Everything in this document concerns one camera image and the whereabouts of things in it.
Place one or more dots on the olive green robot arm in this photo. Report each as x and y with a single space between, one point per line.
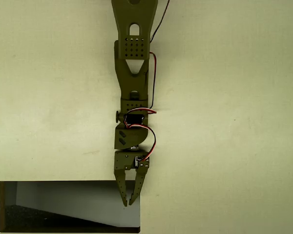
133 80

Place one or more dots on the rectangular bin opening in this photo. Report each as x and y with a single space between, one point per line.
63 200

